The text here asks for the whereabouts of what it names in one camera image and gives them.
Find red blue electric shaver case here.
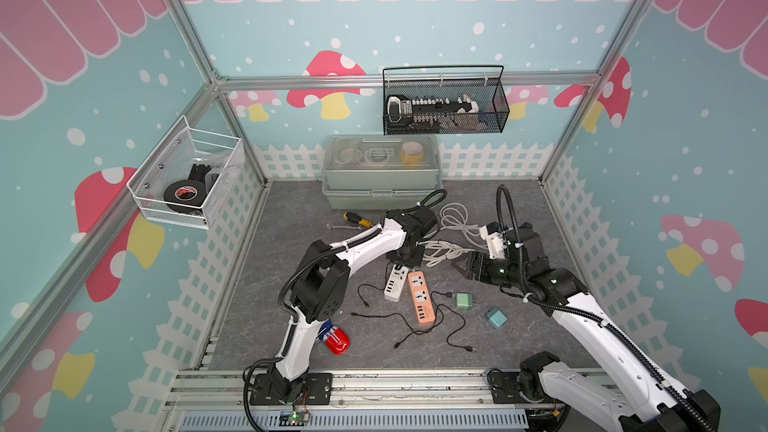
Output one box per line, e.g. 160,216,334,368
317,320,351,355

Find black power strip in basket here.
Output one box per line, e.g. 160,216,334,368
384,95,479,129

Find teal cube adapter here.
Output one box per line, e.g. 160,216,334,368
486,307,508,329

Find yellow tape roll in box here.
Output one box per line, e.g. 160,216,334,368
400,141,425,167

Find white coiled power cord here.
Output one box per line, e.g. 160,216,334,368
416,202,490,269

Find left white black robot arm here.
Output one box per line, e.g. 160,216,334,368
243,189,447,407

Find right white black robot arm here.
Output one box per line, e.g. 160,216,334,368
457,185,721,431

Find white power strip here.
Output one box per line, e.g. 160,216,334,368
384,265,410,302

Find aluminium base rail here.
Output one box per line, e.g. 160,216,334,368
155,363,671,431

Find long black usb cable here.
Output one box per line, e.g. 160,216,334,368
349,289,478,353

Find white wire wall basket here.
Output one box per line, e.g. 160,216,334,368
126,117,245,230

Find orange power strip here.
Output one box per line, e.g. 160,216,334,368
407,271,435,327

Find black wire mesh wall basket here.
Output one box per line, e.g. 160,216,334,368
381,65,510,135

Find black electrical tape roll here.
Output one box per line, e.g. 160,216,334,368
163,179,207,214

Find green charger adapter with prongs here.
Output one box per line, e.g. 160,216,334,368
455,292,474,311

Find black shaver charging cable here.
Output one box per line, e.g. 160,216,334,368
356,263,397,308

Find translucent green storage box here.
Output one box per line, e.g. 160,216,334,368
322,135,442,211

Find yellow black screwdriver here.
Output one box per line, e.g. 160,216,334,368
343,211,373,229

